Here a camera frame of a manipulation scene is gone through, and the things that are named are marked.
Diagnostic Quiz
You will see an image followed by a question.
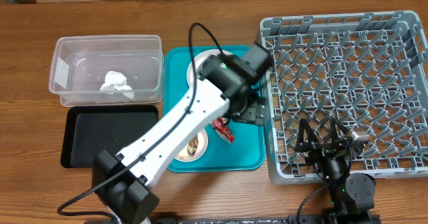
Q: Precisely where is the white plate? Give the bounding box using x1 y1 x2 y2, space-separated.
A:
186 49 221 87

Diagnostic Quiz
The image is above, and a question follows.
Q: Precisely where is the brown food scrap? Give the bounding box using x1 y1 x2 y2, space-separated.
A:
187 136 199 156

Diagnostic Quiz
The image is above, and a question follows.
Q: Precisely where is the grey dish rack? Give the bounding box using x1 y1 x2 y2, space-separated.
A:
258 11 427 185

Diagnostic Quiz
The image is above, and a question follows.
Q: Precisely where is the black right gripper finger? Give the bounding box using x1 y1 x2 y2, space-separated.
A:
297 118 320 144
330 118 349 143

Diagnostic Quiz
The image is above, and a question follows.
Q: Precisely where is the teal tray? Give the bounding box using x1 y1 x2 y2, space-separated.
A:
163 47 265 173

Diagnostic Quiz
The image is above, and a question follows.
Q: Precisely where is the white tissue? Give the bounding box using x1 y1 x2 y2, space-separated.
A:
100 71 134 100

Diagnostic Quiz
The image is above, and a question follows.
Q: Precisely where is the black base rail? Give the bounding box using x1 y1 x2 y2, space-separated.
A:
83 214 382 224

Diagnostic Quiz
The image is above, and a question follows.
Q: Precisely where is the clear plastic bin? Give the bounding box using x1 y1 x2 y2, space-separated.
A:
49 35 164 107

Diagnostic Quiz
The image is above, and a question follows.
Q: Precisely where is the red snack wrapper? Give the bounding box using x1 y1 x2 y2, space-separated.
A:
211 117 235 144

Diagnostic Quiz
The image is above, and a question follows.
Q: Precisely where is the black tray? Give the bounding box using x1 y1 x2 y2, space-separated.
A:
60 105 158 169

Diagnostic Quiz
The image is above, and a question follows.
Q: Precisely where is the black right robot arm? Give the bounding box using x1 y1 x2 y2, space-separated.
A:
295 118 381 223

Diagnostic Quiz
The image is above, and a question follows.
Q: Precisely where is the small pink bowl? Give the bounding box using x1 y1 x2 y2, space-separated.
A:
175 129 208 162

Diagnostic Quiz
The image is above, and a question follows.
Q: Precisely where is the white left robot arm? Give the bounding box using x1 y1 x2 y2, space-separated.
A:
57 42 274 223

